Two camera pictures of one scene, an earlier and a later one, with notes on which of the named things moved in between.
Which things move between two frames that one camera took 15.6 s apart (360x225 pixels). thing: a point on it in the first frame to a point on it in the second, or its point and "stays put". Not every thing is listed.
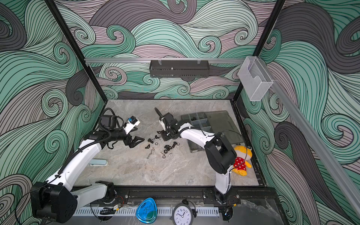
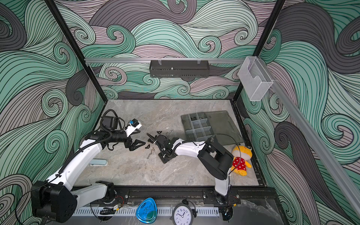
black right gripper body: [167, 135] to [164, 157]
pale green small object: [98, 162] stays put
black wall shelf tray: [179, 68] stays put
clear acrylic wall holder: [255, 78] stays put
